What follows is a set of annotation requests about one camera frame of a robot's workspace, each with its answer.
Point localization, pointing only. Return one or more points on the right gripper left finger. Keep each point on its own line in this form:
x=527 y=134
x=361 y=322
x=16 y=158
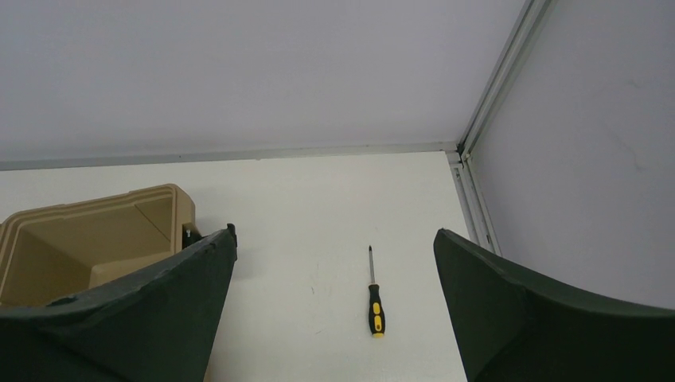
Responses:
x=156 y=324

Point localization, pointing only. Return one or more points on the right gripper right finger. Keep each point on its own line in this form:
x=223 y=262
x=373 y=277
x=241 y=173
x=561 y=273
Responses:
x=515 y=324

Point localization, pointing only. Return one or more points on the black yellow screwdriver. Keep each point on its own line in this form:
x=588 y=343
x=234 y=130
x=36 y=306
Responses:
x=376 y=318

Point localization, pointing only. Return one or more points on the tan plastic toolbox bin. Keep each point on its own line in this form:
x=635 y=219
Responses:
x=52 y=252

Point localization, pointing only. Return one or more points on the black rear toolbox latch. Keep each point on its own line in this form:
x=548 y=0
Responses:
x=189 y=237

